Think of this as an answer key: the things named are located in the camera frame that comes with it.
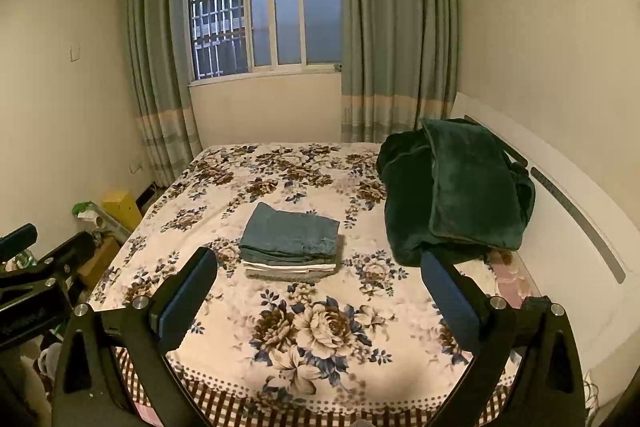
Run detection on left green curtain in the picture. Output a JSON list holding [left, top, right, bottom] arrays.
[[122, 0, 202, 187]]

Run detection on cardboard box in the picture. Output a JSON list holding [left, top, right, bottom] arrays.
[[77, 237, 120, 289]]

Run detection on green white clutter pile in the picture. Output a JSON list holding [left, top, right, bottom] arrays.
[[72, 200, 131, 244]]

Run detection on white bed headboard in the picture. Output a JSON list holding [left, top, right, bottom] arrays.
[[452, 93, 639, 403]]

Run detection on blue denim jeans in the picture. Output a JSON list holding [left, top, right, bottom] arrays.
[[239, 202, 340, 265]]

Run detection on yellow box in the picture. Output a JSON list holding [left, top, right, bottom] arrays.
[[102, 188, 142, 232]]

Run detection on folded light clothes stack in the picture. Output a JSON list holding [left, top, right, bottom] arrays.
[[241, 234, 345, 283]]

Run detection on dark green plush blanket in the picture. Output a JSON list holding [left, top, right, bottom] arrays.
[[376, 119, 536, 267]]

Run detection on wall switch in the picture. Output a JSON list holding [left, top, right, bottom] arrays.
[[70, 46, 80, 63]]

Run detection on floral bed blanket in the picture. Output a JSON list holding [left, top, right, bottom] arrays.
[[86, 142, 542, 427]]

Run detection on green curtain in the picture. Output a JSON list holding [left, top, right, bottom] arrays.
[[122, 0, 202, 187], [341, 0, 459, 143]]

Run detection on right green curtain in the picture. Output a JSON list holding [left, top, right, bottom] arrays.
[[341, 0, 459, 143]]

